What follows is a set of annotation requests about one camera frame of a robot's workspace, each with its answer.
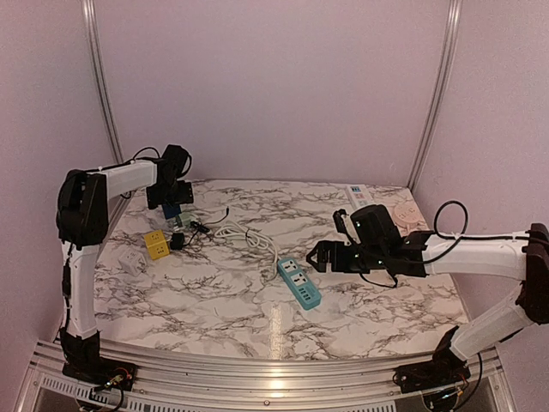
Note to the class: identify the yellow cube socket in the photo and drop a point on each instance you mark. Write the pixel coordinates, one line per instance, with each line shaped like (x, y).
(156, 244)

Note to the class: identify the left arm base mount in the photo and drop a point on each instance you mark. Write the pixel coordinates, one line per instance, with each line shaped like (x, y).
(84, 362)

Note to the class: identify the aluminium frame post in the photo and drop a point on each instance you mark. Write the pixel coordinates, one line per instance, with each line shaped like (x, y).
(441, 84)
(93, 40)

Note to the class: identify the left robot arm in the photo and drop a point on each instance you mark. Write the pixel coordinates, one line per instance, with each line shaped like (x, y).
(83, 220)

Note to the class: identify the green plug adapter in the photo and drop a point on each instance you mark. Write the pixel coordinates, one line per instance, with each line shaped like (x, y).
(182, 220)

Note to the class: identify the pink round power strip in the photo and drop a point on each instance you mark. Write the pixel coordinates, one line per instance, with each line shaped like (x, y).
(407, 216)

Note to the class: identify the black power adapter with cable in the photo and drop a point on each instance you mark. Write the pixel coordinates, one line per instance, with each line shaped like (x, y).
(182, 238)

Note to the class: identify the front aluminium rail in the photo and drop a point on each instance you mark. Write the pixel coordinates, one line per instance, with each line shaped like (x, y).
(171, 381)

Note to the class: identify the blue cube socket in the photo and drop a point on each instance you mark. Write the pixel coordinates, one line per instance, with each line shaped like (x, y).
(170, 211)

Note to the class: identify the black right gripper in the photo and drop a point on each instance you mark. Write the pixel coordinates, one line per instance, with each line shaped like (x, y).
(323, 248)

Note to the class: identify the long white power strip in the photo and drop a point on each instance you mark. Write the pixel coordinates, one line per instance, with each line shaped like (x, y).
(359, 196)

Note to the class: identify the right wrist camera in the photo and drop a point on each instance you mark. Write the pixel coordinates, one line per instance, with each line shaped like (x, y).
(340, 225)

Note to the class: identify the teal power strip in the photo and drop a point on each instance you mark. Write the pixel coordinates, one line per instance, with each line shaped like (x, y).
(303, 289)

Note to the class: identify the white cube socket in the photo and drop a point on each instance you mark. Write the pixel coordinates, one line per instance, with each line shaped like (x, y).
(132, 262)

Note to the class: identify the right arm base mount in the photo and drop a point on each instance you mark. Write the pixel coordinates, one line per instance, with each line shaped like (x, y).
(444, 368)

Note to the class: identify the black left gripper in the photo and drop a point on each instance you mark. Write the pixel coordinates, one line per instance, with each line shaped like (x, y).
(184, 195)

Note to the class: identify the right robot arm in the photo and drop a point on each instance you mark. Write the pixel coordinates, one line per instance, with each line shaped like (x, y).
(522, 256)

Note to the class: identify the left aluminium frame post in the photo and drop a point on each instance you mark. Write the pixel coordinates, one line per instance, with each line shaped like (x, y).
(93, 40)

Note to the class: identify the right aluminium frame post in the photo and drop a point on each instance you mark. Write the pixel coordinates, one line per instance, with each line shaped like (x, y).
(441, 84)

